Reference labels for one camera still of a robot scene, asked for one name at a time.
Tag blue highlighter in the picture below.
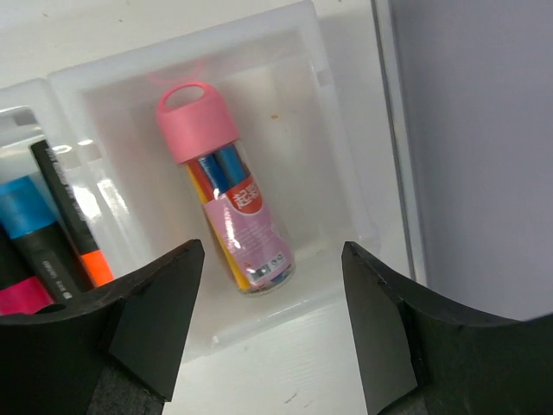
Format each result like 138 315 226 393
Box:
1 176 94 303

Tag orange highlighter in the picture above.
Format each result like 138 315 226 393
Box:
30 140 115 287

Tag clear right container bin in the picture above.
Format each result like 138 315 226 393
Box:
49 1 375 361

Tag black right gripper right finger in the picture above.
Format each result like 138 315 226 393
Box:
341 242 552 414

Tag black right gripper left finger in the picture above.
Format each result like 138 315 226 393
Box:
1 239 205 414

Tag pink highlighter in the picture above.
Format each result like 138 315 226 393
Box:
1 227 54 316

